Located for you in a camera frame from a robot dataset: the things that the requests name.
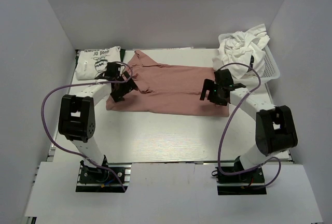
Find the pink t shirt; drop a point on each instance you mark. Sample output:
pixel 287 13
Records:
pixel 167 89

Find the white plastic basket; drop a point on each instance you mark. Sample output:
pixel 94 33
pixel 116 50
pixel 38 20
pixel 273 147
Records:
pixel 271 71

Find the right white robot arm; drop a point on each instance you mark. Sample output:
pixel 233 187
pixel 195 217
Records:
pixel 274 125

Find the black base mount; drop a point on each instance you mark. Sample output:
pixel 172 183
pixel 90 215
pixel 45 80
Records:
pixel 251 183
pixel 106 182

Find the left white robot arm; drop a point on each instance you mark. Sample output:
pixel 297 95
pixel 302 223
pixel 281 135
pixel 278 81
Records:
pixel 77 111

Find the crumpled white shirts pile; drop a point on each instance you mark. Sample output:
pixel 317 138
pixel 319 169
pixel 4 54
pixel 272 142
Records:
pixel 243 52

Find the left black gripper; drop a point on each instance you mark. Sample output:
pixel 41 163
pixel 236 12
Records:
pixel 122 88

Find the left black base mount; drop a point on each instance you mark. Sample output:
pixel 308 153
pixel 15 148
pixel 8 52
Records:
pixel 106 182

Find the folded dark green t shirt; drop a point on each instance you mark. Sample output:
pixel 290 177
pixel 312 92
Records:
pixel 122 55

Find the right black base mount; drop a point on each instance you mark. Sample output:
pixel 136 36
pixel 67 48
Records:
pixel 251 183

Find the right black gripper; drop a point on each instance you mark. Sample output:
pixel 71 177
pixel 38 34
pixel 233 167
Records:
pixel 212 94

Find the folded white printed t shirt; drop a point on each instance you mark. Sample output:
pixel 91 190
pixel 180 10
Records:
pixel 94 61

